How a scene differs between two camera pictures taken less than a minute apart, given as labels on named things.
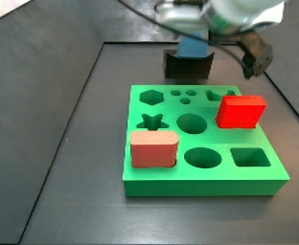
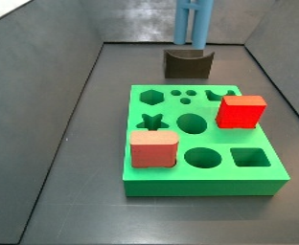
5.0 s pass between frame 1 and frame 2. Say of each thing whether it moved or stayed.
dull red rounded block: stayed
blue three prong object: moved
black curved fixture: stayed
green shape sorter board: stayed
